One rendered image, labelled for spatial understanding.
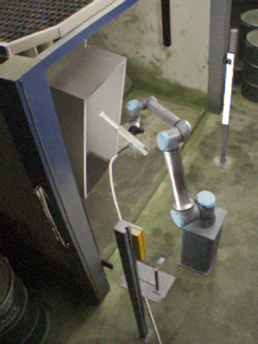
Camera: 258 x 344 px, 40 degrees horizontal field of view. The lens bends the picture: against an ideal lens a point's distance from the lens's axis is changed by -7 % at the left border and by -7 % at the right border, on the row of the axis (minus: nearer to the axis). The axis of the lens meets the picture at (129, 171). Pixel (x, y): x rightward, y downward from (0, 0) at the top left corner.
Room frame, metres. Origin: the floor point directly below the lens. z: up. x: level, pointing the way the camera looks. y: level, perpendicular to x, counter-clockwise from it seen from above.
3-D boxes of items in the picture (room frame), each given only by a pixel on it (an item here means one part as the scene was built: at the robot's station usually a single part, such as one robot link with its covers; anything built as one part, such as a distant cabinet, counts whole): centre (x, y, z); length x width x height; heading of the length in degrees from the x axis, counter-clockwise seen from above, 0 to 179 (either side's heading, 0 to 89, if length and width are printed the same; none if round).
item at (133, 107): (2.32, -0.11, 1.27); 0.12 x 0.09 x 0.12; 110
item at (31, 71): (1.42, 0.44, 1.14); 0.18 x 0.18 x 2.29; 54
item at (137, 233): (1.02, 0.03, 1.42); 0.12 x 0.06 x 0.26; 54
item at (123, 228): (0.97, 0.07, 0.82); 0.06 x 0.06 x 1.64; 54
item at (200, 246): (1.63, -0.53, 0.32); 0.31 x 0.31 x 0.64; 54
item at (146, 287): (1.09, -0.01, 0.78); 0.31 x 0.23 x 0.01; 54
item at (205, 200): (1.63, -0.52, 0.83); 0.17 x 0.15 x 0.18; 110
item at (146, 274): (1.11, -0.02, 0.95); 0.26 x 0.15 x 0.32; 54
